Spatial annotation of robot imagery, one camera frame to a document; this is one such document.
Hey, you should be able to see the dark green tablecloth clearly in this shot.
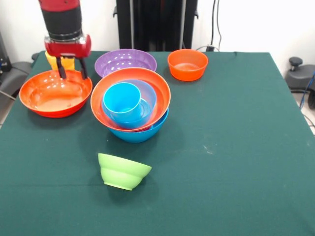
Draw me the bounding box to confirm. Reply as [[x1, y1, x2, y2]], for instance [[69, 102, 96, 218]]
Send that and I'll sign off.
[[0, 50, 315, 236]]

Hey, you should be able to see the large blue bowl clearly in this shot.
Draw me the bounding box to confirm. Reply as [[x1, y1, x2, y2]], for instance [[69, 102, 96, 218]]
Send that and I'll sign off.
[[108, 108, 170, 144]]

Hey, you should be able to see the blue cable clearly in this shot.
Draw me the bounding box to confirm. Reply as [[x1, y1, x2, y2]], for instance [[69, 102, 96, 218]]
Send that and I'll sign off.
[[299, 71, 315, 110]]

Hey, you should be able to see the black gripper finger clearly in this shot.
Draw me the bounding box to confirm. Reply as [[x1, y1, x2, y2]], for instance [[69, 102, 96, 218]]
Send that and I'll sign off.
[[78, 58, 89, 80], [56, 57, 67, 80]]

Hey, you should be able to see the purple bowl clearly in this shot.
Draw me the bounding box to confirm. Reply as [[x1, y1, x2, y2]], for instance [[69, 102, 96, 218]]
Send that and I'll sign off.
[[94, 48, 158, 79]]

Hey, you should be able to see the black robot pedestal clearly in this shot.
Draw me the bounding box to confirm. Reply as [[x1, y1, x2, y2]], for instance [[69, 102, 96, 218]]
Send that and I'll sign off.
[[113, 0, 199, 52]]

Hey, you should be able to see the yellow cup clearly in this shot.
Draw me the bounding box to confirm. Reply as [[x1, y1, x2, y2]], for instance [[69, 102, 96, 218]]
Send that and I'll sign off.
[[45, 51, 76, 67]]

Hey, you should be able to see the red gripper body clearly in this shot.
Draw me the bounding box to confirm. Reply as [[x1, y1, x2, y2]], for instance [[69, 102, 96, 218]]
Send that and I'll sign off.
[[44, 34, 92, 59]]

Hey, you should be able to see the green bowl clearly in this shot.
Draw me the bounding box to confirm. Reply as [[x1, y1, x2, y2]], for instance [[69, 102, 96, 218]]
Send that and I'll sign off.
[[98, 153, 153, 191]]

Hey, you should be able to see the grey pedestal foot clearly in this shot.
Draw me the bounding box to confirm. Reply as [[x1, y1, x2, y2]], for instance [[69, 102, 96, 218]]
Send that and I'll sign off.
[[285, 57, 315, 90], [0, 53, 41, 99]]

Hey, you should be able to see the large orange bowl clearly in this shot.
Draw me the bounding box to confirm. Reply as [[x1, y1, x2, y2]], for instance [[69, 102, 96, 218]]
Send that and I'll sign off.
[[90, 67, 171, 133], [19, 69, 93, 118]]

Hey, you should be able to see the small orange bowl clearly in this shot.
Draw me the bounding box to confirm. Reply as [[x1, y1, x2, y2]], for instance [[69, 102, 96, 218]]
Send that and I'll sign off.
[[167, 49, 209, 82]]

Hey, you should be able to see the black cable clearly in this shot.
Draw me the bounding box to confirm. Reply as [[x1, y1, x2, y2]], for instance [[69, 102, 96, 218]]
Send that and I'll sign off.
[[210, 0, 223, 51]]

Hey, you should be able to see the orange cup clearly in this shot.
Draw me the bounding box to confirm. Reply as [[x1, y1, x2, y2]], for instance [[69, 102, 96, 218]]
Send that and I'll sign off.
[[50, 61, 75, 71]]

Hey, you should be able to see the blue cup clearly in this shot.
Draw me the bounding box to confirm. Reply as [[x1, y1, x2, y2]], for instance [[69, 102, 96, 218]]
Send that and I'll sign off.
[[102, 82, 142, 122]]

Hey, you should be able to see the small blue bowl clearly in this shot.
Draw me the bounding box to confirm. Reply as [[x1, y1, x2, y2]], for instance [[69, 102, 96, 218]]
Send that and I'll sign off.
[[102, 79, 158, 130]]

